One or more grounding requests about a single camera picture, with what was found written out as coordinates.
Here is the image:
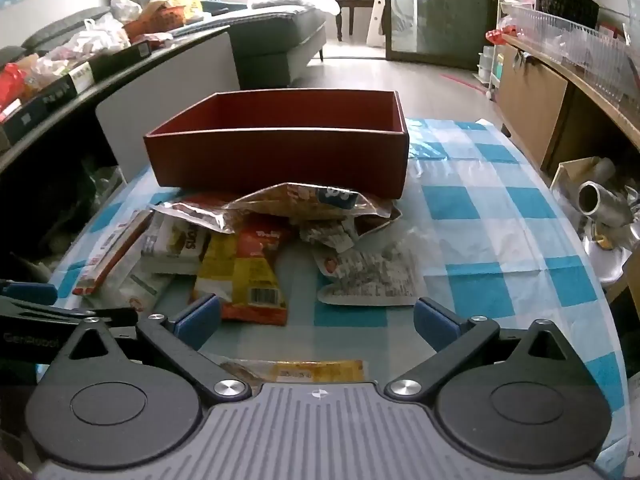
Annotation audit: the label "stacked plastic containers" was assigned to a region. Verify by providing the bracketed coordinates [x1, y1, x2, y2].
[476, 45, 496, 86]

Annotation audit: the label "long red snack box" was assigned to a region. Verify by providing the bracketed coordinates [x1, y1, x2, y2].
[72, 209, 154, 297]

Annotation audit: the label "grey side cabinet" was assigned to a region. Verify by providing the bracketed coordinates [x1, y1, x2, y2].
[0, 25, 242, 241]

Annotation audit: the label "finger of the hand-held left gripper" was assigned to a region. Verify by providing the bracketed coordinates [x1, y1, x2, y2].
[0, 297, 139, 331]
[0, 280, 57, 307]

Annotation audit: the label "crumpled white plastic bag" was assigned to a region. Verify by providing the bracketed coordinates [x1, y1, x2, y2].
[22, 45, 83, 92]

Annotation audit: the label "red cardboard box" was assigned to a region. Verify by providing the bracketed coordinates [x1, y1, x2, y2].
[143, 90, 411, 200]

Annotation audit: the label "wooden cabinet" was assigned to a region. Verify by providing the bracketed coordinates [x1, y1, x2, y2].
[497, 34, 640, 196]

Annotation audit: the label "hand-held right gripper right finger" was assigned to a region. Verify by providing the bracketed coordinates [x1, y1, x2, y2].
[384, 297, 583, 404]

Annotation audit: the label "silver foil snack packet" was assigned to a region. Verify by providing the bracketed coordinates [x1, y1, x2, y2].
[149, 199, 247, 234]

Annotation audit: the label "white perforated board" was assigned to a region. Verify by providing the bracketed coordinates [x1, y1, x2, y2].
[367, 0, 394, 49]

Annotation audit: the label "silver blue snack packet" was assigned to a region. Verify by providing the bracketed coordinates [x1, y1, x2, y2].
[234, 182, 403, 227]

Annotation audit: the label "blue checkered tablecloth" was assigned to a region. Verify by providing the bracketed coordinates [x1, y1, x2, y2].
[50, 117, 628, 480]

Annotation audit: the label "red foil bag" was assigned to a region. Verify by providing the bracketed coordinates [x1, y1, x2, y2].
[486, 27, 517, 47]

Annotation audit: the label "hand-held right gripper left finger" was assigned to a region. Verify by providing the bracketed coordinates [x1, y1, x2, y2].
[52, 294, 252, 404]

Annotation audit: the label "open cardboard box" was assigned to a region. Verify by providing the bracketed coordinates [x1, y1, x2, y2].
[550, 156, 617, 197]

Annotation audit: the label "long black box white label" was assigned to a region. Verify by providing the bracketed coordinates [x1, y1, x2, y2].
[70, 41, 154, 84]

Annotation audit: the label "teal cushion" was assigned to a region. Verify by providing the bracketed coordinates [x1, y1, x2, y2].
[200, 0, 249, 17]

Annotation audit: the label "yellow red snack packet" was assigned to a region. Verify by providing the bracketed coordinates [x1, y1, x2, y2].
[194, 214, 289, 327]

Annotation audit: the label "red flat packet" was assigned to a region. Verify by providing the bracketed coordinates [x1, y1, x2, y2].
[130, 32, 174, 52]

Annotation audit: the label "clear plastic tray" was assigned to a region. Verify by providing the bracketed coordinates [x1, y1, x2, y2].
[504, 0, 640, 107]

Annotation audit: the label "grey sofa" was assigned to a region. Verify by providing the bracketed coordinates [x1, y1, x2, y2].
[20, 1, 328, 90]

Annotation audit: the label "dark woven basket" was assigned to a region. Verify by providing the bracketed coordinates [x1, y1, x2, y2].
[541, 0, 601, 32]

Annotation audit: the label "white plastic bag with handles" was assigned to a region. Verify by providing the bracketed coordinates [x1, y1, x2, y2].
[65, 14, 132, 57]

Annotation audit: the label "white wafer snack packet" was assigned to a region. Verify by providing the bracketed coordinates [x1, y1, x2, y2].
[141, 211, 212, 276]

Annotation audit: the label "glass sliding door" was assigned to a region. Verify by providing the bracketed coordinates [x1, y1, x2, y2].
[385, 0, 502, 70]

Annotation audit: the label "orange plastic basket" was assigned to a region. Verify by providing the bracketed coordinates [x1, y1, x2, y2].
[122, 5, 188, 42]

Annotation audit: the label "crumpled white snack packet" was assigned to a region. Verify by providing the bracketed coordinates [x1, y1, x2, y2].
[299, 219, 362, 252]

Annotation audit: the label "white wire cart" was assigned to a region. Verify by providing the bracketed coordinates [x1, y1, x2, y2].
[472, 0, 541, 97]

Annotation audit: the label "knotted white plastic bag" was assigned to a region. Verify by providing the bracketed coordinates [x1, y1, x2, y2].
[110, 0, 144, 24]

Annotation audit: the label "yellow plastic basket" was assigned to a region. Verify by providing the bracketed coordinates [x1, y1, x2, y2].
[165, 0, 204, 24]

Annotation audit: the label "long white packet green label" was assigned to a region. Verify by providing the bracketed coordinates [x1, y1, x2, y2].
[82, 240, 174, 312]

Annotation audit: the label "clear grey print snack packet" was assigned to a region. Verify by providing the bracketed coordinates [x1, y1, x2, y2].
[314, 240, 427, 307]

